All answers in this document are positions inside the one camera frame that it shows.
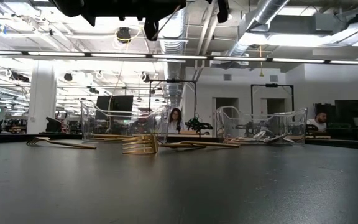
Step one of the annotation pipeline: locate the black ceiling dome camera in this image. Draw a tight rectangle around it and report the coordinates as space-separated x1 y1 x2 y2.
116 27 133 44

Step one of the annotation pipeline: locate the black monitor on arm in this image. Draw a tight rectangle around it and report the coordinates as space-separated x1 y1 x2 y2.
334 99 358 125

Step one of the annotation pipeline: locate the person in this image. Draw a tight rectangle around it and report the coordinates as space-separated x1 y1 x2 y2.
167 107 186 134
307 111 329 134

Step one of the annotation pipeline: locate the clear plastic bin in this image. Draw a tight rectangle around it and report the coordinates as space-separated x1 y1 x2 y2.
80 100 172 144
214 106 308 146

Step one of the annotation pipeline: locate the white column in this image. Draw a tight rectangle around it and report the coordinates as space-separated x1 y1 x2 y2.
26 60 58 135

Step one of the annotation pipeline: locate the ribbed silver air duct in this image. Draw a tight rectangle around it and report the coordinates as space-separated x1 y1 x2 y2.
152 6 188 121

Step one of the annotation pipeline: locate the black rectangular stand frame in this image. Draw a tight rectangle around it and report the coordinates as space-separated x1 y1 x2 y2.
149 79 198 121
250 83 295 118

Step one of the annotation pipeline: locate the black background monitor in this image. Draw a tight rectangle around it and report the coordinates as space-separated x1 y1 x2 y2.
95 95 134 121

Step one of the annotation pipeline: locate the spiral silver air duct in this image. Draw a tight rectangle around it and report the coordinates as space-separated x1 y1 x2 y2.
227 0 291 58

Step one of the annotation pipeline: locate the overhead light bar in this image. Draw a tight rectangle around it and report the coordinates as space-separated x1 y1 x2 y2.
0 49 358 67

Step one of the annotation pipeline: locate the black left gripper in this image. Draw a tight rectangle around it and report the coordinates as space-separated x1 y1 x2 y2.
50 0 186 42

